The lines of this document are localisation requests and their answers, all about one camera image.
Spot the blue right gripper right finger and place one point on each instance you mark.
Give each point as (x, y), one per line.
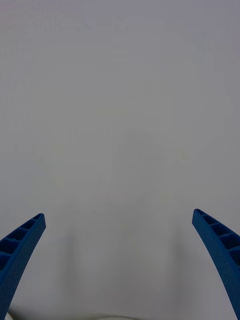
(220, 247)

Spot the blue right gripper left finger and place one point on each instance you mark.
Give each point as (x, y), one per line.
(17, 252)

